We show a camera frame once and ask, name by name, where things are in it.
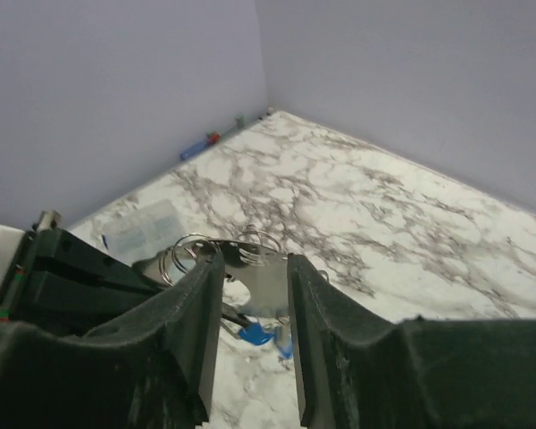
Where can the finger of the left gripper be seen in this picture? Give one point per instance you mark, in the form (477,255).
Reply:
(68,308)
(61,253)

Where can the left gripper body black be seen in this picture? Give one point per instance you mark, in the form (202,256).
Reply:
(18,252)

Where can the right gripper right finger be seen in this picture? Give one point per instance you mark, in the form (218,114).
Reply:
(355,369)

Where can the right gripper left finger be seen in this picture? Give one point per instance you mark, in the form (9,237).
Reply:
(152,367)

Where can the metal keyring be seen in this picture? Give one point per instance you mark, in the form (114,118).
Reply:
(179,258)

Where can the silver protractor key organizer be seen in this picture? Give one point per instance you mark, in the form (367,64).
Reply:
(261,269)

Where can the clear plastic bag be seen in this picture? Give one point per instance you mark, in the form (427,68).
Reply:
(143,233)

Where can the blue key tag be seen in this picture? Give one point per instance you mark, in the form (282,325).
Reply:
(255,334)

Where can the blue red clamp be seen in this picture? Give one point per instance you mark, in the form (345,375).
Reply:
(202,145)

